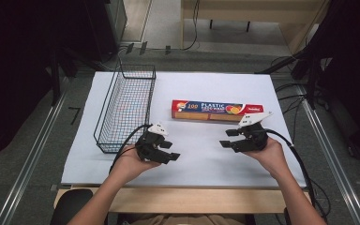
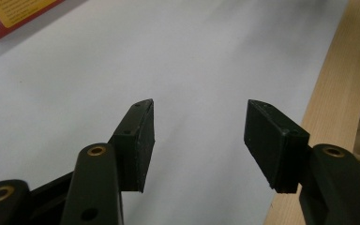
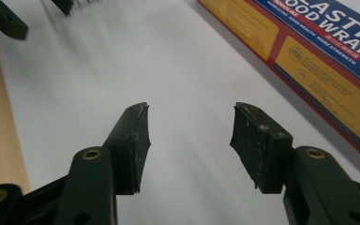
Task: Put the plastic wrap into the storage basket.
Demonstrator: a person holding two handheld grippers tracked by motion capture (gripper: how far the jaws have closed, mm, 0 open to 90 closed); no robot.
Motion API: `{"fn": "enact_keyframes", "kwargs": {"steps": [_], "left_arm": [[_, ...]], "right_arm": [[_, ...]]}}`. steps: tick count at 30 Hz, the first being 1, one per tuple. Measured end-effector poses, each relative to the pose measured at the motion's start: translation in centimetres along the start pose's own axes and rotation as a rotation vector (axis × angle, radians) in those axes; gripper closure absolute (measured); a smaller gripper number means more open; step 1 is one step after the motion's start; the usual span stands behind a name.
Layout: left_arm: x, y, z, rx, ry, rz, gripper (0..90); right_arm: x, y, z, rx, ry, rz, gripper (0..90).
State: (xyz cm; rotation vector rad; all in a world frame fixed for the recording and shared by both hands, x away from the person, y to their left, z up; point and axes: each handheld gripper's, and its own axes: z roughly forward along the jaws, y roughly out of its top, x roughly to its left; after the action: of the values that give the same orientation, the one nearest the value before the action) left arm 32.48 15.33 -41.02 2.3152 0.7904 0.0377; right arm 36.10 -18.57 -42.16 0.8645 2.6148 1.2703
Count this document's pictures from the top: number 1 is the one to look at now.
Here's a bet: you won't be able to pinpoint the person's left hand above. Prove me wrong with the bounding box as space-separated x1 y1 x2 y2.
110 144 163 186

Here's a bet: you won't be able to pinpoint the white table sheet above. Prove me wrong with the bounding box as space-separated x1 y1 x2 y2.
61 70 308 188

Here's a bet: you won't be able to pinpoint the black hanging cable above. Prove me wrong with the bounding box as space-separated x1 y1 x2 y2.
181 0 201 52

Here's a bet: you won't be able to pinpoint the dark cabinet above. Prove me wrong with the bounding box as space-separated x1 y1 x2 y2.
85 0 128 62

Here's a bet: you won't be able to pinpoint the black chair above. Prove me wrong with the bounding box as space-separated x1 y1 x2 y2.
50 188 109 225

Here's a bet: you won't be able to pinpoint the wooden bench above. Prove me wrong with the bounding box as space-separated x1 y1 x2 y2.
180 0 331 54

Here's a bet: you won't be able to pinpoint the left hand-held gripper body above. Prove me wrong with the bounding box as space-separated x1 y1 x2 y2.
134 122 171 163

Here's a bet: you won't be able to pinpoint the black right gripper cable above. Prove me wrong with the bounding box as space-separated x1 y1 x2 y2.
263 128 317 209

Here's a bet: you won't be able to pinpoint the metal floor rail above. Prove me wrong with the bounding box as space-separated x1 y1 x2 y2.
295 83 360 225
0 78 71 225

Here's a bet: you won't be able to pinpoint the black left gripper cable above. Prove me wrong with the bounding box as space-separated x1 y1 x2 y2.
108 124 153 174

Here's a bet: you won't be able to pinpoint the person's right hand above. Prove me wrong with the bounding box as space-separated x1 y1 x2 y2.
242 136 291 182

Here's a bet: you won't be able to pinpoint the person's beige trousers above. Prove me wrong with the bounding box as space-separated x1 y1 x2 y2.
126 213 248 225

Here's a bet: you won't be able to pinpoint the black wire basket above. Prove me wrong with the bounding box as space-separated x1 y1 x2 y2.
93 64 158 154

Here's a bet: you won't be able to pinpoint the wooden table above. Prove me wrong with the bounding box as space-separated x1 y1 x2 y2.
53 187 312 215

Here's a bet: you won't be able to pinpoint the plastic wrap box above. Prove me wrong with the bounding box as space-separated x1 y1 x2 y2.
171 98 265 125

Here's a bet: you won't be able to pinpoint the black floor cables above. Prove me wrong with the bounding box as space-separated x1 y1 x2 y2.
270 55 313 116

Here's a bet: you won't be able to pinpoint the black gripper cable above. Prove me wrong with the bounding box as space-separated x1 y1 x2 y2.
108 124 153 174
263 128 317 209

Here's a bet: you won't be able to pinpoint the black curtain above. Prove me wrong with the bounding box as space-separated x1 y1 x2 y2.
0 0 111 167
303 0 360 162

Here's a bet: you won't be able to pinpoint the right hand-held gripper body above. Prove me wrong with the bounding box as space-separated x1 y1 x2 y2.
231 111 274 154

